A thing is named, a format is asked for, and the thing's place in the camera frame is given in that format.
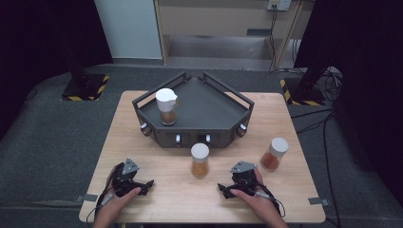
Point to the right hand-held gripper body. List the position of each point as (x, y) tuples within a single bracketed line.
[(244, 177)]

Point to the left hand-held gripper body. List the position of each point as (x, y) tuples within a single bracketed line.
[(125, 180)]

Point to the yellow-orange spice jar white cap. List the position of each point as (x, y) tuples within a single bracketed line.
[(200, 158)]

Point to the red-orange spice jar white cap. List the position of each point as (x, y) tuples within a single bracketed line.
[(275, 155)]

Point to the dark grey corner rack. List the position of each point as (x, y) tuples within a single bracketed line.
[(206, 107)]

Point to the person's left hand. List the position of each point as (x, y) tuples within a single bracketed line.
[(114, 209)]

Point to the person's right hand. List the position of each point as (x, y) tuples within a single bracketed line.
[(263, 205)]

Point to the grey tape tab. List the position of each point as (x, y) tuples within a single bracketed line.
[(86, 198), (318, 201)]

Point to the black stand with striped base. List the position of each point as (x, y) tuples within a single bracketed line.
[(84, 88), (304, 93)]

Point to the white panel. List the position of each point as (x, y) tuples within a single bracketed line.
[(130, 28)]

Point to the black curtain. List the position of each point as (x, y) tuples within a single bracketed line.
[(364, 63), (38, 47)]

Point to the white wall power outlet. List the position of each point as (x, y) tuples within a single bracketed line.
[(279, 4)]

